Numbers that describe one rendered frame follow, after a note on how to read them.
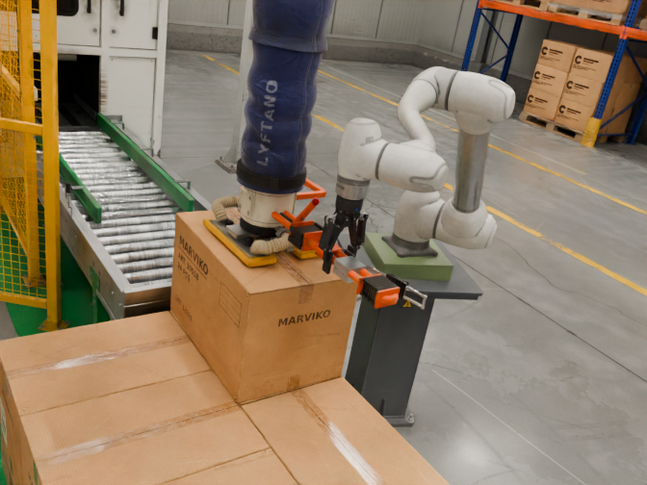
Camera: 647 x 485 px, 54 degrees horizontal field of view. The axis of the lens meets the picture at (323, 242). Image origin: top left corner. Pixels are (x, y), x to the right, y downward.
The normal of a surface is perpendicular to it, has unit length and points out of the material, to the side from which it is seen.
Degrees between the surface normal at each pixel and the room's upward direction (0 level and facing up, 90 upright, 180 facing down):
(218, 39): 90
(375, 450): 0
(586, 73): 93
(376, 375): 90
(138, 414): 0
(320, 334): 90
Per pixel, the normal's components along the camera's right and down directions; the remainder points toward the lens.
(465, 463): 0.15, -0.90
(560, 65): -0.84, 0.13
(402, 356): 0.21, 0.44
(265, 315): 0.53, 0.42
